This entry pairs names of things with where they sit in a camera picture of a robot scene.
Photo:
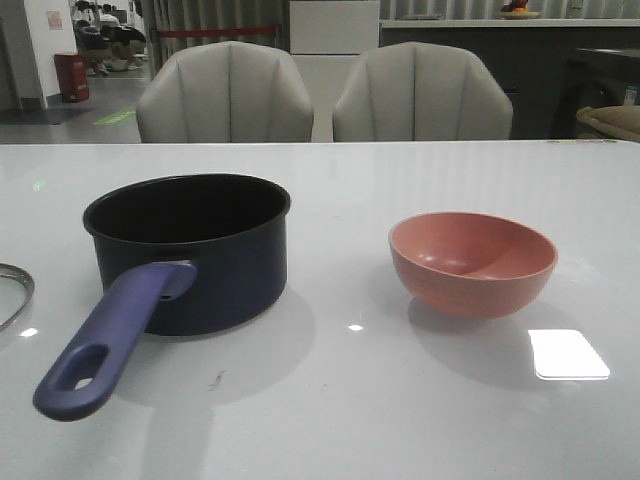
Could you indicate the person in background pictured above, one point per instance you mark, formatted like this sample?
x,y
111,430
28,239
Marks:
x,y
115,45

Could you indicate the dark blue saucepan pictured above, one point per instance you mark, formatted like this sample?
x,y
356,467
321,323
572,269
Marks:
x,y
177,256

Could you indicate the red barrier tape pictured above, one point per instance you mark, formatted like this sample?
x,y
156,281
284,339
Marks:
x,y
270,30

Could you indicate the white cabinet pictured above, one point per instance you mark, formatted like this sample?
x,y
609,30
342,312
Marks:
x,y
325,38

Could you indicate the red trash bin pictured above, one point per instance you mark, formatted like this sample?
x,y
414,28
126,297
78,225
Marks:
x,y
72,78

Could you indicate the left beige chair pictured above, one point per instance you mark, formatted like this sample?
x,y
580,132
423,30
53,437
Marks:
x,y
228,92

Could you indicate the beige chair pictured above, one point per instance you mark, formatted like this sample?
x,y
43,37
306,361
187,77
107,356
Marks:
x,y
228,92
417,91

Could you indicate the fruit plate on counter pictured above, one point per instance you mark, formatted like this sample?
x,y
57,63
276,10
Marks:
x,y
517,10

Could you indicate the glass lid with blue knob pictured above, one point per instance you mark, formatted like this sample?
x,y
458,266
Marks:
x,y
17,289

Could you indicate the dark counter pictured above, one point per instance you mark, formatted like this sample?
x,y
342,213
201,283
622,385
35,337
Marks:
x,y
526,57

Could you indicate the tan cushion seat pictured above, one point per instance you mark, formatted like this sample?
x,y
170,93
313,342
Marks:
x,y
616,122

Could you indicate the pink bowl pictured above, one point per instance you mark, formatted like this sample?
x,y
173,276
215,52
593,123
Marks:
x,y
471,265

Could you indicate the right beige chair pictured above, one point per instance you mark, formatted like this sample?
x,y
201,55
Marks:
x,y
417,91

